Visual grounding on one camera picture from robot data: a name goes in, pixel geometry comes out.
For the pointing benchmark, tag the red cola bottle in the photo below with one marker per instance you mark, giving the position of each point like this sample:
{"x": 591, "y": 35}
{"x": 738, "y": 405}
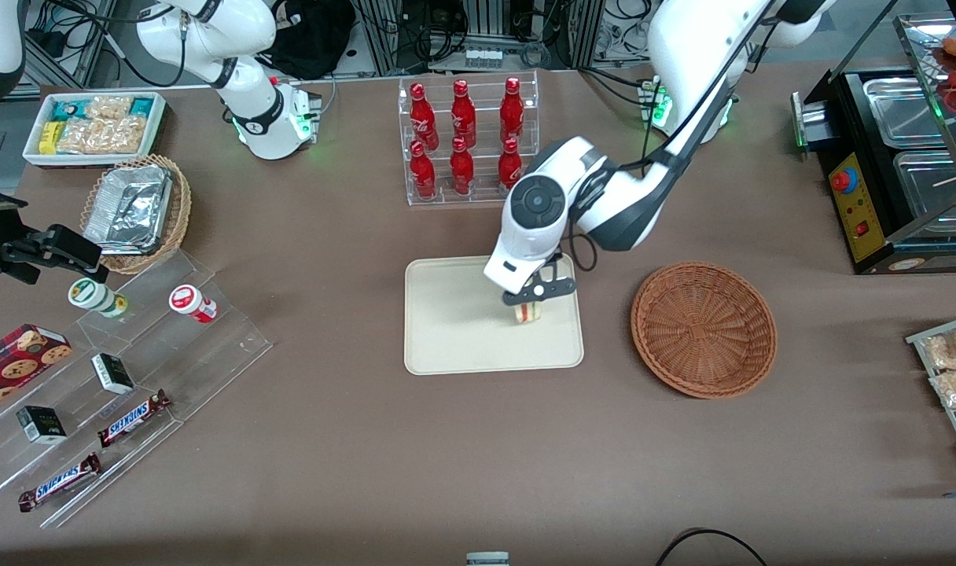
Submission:
{"x": 462, "y": 169}
{"x": 423, "y": 173}
{"x": 423, "y": 118}
{"x": 510, "y": 167}
{"x": 512, "y": 110}
{"x": 463, "y": 116}

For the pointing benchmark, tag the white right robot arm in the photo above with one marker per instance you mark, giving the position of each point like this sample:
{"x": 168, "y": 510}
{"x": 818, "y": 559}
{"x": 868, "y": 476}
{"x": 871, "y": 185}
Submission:
{"x": 250, "y": 39}

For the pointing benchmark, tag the grey white device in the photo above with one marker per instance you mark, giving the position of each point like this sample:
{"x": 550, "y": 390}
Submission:
{"x": 487, "y": 560}

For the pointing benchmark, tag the red plaid cookie box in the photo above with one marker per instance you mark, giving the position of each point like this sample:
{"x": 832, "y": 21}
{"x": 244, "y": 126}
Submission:
{"x": 14, "y": 365}

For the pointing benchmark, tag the teal snack pack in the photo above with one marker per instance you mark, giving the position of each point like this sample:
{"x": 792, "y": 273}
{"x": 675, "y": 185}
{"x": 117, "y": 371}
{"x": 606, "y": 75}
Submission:
{"x": 73, "y": 110}

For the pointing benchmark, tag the white plastic snack bin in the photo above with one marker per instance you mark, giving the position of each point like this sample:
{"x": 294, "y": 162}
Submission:
{"x": 34, "y": 149}

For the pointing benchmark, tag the green lid cup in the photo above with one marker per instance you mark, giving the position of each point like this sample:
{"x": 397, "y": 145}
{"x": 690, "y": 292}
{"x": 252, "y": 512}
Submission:
{"x": 93, "y": 295}

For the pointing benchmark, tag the snickers bar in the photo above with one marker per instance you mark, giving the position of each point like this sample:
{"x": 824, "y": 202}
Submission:
{"x": 132, "y": 418}
{"x": 60, "y": 481}

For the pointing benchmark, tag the white power strip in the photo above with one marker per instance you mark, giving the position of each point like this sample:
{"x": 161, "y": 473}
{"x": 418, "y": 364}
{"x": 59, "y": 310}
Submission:
{"x": 483, "y": 58}

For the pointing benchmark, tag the tray with packaged snacks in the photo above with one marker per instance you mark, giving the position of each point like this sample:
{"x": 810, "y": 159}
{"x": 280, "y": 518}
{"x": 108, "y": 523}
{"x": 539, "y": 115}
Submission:
{"x": 943, "y": 328}

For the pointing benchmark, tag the clear acrylic stepped stand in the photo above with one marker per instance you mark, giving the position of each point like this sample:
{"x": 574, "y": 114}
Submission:
{"x": 211, "y": 354}

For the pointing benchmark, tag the beige plastic tray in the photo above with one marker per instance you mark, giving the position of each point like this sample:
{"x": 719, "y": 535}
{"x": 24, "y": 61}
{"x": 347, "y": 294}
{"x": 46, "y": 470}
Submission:
{"x": 454, "y": 322}

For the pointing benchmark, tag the black bag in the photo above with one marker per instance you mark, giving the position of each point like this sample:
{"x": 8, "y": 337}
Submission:
{"x": 309, "y": 39}

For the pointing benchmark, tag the red lid cup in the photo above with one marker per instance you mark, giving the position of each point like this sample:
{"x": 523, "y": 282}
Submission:
{"x": 191, "y": 303}

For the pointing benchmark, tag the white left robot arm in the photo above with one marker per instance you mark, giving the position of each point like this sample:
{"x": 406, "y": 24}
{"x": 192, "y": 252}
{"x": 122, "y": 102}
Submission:
{"x": 682, "y": 47}

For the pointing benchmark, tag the tan wicker basket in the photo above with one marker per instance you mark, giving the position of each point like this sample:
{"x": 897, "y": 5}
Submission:
{"x": 181, "y": 204}

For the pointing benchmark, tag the steel warmer pan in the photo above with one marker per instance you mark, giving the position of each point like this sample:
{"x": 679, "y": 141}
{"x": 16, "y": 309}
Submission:
{"x": 902, "y": 110}
{"x": 926, "y": 192}

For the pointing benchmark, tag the small black box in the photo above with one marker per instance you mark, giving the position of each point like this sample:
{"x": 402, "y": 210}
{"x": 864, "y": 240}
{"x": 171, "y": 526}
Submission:
{"x": 112, "y": 374}
{"x": 42, "y": 424}

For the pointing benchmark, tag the brown round wicker basket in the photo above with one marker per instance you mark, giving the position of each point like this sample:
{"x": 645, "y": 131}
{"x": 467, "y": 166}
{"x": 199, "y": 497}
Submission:
{"x": 702, "y": 330}

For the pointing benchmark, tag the rice cracker snack bag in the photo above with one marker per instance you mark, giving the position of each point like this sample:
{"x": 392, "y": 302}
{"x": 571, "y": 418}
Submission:
{"x": 104, "y": 135}

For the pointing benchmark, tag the black glass food warmer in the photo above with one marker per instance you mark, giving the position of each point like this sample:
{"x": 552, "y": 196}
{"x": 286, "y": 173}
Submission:
{"x": 859, "y": 208}

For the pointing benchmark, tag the clear acrylic bottle rack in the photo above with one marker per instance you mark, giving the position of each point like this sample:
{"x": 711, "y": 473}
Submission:
{"x": 482, "y": 192}

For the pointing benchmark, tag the triangle sandwich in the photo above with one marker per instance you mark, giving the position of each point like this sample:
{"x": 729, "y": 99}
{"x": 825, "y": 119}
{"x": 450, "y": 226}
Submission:
{"x": 527, "y": 313}

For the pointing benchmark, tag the yellow snack pack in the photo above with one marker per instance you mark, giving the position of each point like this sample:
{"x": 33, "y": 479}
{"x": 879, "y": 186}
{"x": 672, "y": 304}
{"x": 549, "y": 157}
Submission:
{"x": 50, "y": 137}

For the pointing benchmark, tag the aluminium foil container stack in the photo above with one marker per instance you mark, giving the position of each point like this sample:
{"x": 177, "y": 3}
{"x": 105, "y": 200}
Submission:
{"x": 128, "y": 208}

